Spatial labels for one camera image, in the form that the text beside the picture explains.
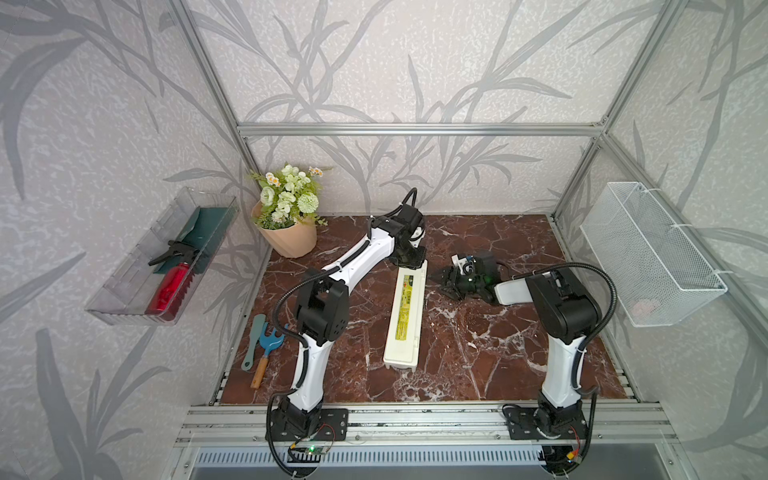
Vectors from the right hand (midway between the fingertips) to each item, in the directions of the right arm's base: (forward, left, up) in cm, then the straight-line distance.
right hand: (432, 281), depth 97 cm
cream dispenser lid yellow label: (-19, +10, +5) cm, 22 cm away
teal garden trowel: (-13, +56, -5) cm, 57 cm away
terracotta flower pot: (+16, +48, +2) cm, 51 cm away
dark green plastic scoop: (-14, +62, +30) cm, 70 cm away
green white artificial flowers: (+14, +43, +25) cm, 51 cm away
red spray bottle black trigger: (-20, +56, +31) cm, 68 cm away
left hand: (+1, +4, +8) cm, 9 cm away
